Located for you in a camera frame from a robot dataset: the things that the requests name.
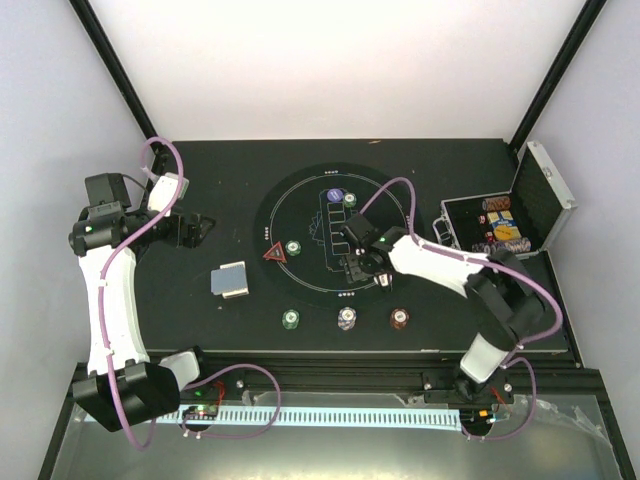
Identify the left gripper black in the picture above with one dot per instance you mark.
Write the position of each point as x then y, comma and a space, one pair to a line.
192, 238

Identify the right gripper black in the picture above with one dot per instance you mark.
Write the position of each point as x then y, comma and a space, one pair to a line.
353, 272

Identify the red triangular marker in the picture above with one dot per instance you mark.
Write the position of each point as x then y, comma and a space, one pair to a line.
276, 253

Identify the purple round button chip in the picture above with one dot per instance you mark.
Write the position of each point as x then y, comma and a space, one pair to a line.
334, 195

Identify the green poker chip stack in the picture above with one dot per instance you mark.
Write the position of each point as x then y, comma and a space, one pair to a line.
290, 319

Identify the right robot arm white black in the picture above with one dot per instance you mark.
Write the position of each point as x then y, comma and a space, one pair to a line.
506, 307

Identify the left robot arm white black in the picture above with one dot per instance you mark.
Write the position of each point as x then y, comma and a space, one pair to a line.
122, 384

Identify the brown poker chip stack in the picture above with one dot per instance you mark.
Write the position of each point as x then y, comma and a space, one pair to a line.
399, 318

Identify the blue playing card deck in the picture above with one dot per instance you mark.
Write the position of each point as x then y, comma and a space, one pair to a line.
229, 280

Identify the round black poker mat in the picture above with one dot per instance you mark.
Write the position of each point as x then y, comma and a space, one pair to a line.
295, 209

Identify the orange yellow card box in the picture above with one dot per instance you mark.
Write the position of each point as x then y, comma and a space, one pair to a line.
506, 232

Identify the blue card box in case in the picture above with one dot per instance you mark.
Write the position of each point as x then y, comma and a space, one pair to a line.
500, 217

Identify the brown chip row in case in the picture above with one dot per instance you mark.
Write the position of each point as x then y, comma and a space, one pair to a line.
497, 203

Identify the purple chip row in case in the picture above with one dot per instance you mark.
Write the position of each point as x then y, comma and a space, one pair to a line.
515, 246

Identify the white perforated strip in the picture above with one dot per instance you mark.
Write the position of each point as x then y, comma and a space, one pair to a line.
334, 417

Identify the aluminium poker case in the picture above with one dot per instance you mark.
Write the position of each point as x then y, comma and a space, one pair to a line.
541, 204

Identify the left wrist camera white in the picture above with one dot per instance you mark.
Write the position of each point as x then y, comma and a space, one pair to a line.
162, 192

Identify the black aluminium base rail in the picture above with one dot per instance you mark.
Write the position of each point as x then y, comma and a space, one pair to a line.
342, 372

